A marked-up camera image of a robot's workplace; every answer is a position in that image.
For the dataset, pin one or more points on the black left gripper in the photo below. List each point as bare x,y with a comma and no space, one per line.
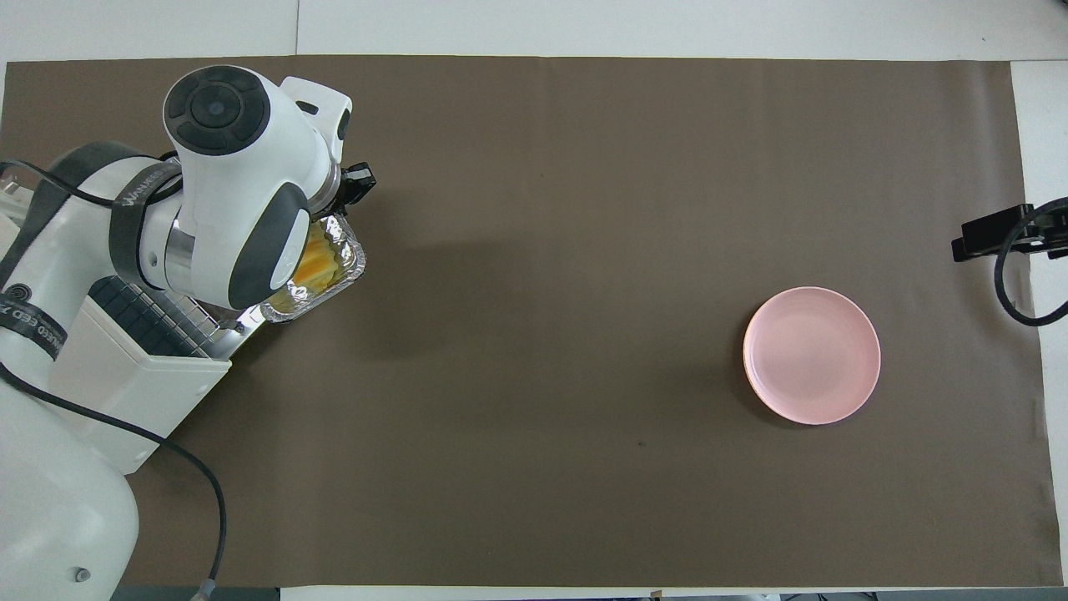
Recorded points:
355,185

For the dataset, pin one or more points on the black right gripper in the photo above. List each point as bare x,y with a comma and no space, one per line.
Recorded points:
1051,232

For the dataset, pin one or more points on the aluminium foil tray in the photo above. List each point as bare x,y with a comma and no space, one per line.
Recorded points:
350,263

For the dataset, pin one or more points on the sliced yellow bread loaf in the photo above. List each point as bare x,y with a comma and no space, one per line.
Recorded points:
321,267

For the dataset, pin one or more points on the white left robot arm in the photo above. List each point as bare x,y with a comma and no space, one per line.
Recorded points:
234,192

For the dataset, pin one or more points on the white toaster oven body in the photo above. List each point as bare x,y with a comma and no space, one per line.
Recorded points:
142,392

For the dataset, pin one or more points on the brown table mat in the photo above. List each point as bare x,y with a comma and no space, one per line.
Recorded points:
534,250

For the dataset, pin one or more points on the pink round plate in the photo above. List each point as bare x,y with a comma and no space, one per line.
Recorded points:
811,356

